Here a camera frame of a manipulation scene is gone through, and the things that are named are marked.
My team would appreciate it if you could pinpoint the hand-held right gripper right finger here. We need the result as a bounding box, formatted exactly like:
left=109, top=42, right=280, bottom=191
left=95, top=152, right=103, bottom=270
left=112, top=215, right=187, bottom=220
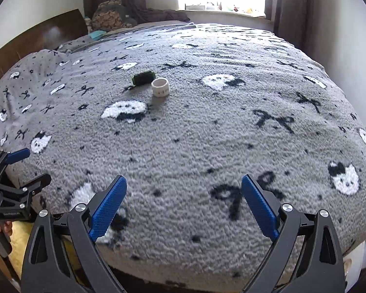
left=241, top=174, right=346, bottom=293

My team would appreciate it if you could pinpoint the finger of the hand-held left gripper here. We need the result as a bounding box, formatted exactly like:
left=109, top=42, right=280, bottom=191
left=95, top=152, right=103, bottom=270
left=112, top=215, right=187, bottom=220
left=0, top=147, right=31, bottom=179
left=0, top=173, right=52, bottom=204

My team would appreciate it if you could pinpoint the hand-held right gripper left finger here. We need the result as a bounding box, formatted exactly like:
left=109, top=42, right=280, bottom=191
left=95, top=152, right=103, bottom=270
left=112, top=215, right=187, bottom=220
left=21, top=175, right=128, bottom=293

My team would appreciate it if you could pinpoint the small white jar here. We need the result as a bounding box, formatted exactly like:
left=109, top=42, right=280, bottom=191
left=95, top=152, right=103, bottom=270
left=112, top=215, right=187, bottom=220
left=151, top=77, right=171, bottom=98

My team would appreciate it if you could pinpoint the black thread spool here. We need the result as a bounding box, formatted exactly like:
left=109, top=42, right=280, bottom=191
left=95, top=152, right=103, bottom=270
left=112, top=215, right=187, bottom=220
left=131, top=70, right=156, bottom=87

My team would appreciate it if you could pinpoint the grey printed blanket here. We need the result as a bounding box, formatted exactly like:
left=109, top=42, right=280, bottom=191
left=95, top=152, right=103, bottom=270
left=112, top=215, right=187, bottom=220
left=0, top=23, right=366, bottom=285

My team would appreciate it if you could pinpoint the grey dotted pillow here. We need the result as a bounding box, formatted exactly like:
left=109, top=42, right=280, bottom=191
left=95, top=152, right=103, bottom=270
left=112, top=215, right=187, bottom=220
left=55, top=32, right=110, bottom=54

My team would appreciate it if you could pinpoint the dark wooden headboard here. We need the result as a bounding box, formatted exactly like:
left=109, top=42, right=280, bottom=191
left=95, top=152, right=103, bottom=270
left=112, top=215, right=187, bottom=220
left=0, top=9, right=89, bottom=93

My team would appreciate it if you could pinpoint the brown patterned cushion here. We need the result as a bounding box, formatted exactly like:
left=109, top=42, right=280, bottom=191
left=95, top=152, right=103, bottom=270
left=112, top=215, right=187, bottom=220
left=90, top=0, right=138, bottom=31

